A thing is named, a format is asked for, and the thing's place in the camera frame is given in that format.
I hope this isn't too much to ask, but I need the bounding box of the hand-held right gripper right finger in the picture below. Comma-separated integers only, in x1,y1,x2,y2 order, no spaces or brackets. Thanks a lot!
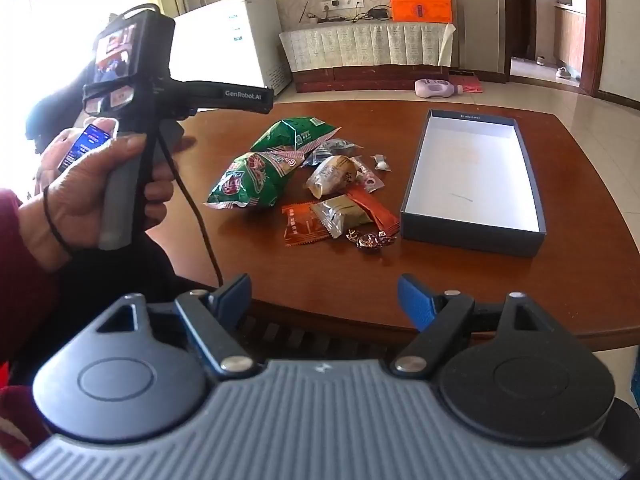
390,273,544,381

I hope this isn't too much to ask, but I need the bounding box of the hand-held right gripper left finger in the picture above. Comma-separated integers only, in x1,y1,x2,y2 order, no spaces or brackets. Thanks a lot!
95,273,258,379

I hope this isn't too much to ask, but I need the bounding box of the brown foil candy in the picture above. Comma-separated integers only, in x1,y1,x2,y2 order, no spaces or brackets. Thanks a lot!
346,228,397,252

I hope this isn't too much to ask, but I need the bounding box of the green shrimp print snack bag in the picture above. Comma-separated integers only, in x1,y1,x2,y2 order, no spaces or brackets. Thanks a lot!
204,150,306,209

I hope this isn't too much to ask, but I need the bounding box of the beige snack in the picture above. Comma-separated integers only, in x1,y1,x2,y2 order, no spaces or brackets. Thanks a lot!
310,194,373,233

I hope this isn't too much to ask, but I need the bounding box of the pink candy packet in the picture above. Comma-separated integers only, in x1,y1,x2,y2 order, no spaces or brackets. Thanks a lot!
350,156,386,193

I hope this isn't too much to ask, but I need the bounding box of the navy blue cardboard box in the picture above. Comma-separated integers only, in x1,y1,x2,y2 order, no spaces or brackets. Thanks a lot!
400,108,547,259

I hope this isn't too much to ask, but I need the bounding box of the brown bread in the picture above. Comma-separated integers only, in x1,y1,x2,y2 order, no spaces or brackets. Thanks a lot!
306,155,361,200

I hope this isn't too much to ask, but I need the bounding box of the green striped snack bag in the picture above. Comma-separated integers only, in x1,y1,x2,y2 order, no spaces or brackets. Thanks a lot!
250,116,337,153

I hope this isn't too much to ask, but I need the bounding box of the dark clear snack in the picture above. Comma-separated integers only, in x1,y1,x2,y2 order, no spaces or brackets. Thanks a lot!
302,139,363,167

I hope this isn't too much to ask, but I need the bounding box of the person's left forearm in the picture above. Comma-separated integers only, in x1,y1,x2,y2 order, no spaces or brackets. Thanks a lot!
0,187,63,366

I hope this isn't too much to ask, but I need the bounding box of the person's left hand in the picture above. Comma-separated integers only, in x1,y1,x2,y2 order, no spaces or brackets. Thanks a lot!
20,117,196,273

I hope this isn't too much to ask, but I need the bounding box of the white chest freezer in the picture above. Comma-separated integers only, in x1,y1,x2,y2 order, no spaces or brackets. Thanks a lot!
167,0,293,103

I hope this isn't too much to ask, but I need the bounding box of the smartphone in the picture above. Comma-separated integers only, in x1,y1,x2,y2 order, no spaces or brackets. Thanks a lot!
57,121,117,173

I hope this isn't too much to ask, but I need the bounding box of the black hair band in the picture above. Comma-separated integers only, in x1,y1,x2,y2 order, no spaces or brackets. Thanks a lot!
42,186,73,251

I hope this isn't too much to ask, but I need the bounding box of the pink bottle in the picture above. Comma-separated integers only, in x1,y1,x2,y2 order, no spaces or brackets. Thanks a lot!
414,79,463,98

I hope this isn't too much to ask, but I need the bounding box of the white lace cloth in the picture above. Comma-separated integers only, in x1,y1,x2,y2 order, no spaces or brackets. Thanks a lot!
278,22,458,73

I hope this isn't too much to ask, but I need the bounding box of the red floor mat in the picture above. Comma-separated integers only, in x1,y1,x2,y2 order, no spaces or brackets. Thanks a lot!
447,71,485,94

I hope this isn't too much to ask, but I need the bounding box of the brown TV cabinet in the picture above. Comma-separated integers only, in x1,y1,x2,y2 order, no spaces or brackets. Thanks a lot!
292,62,453,94

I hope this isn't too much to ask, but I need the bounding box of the kitchen cabinet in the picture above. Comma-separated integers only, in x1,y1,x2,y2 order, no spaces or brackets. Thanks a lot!
554,2,587,81

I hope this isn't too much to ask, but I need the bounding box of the black cable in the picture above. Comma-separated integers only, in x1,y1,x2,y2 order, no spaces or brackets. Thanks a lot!
149,127,224,286

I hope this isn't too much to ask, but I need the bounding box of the wooden door frame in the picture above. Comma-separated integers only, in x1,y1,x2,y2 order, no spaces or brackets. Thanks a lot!
580,0,607,98

